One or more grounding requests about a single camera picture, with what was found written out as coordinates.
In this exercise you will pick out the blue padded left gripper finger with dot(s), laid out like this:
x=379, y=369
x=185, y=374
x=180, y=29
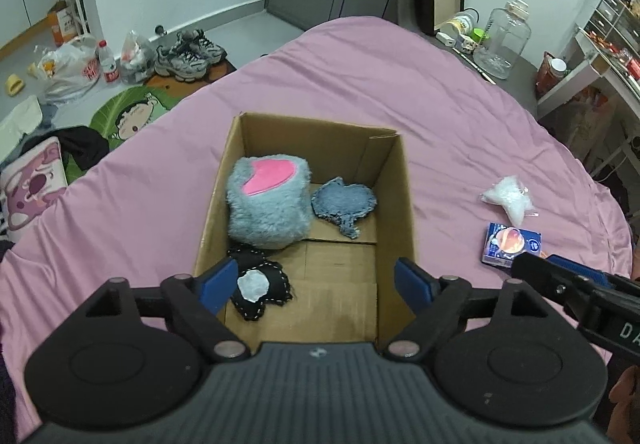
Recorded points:
x=212, y=289
x=419, y=289

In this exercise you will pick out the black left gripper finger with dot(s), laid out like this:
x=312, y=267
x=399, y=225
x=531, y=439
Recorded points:
x=561, y=280

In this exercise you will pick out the black stitched fabric heart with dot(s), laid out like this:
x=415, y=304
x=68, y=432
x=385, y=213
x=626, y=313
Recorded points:
x=261, y=281

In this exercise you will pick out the grey pink plush toy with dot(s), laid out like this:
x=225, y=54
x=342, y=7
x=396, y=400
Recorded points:
x=269, y=201

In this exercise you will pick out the grey denim fabric heart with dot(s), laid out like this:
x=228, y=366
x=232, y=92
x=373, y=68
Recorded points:
x=343, y=204

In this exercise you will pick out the person's right hand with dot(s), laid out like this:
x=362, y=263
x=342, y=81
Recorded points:
x=622, y=396

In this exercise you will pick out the blue tissue pack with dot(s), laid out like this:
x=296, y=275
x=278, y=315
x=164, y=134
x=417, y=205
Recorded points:
x=504, y=243

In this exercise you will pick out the clear bag white beads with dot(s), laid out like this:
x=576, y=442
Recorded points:
x=513, y=197

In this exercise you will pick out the pink bed sheet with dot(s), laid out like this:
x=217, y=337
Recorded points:
x=347, y=88

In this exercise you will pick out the green cartoon floor mat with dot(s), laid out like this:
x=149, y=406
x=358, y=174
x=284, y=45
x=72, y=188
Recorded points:
x=121, y=117

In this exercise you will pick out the black clothing on floor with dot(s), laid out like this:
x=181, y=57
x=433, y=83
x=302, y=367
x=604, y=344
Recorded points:
x=85, y=145

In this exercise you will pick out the pink cartoon pillow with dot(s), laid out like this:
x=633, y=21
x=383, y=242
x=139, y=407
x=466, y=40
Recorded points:
x=30, y=185

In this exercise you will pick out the red jar white lid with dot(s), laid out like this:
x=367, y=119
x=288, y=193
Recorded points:
x=550, y=72

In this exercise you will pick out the grey sneaker pair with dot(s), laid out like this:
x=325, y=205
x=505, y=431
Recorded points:
x=189, y=58

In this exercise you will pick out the red label water bottle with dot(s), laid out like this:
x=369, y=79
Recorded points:
x=107, y=62

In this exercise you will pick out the clear bag of trash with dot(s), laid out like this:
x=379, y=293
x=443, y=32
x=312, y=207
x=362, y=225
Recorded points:
x=137, y=59

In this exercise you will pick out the white desk shelf unit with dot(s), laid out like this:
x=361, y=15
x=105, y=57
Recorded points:
x=594, y=109

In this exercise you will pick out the white plastic shopping bag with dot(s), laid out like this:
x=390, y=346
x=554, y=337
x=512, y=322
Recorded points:
x=69, y=72

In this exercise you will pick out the large clear plastic jar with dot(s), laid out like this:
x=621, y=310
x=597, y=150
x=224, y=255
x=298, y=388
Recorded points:
x=505, y=37

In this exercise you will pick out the small orange cardboard box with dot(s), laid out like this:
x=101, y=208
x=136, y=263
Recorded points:
x=62, y=23

